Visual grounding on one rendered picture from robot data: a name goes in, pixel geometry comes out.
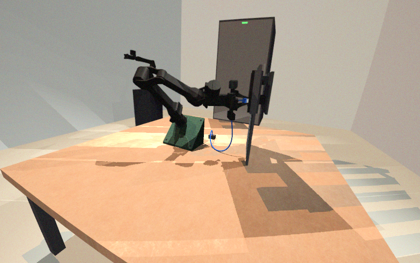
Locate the blue cable plug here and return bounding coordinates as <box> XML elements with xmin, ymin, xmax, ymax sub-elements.
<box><xmin>210</xmin><ymin>98</ymin><xmax>249</xmax><ymax>152</ymax></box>

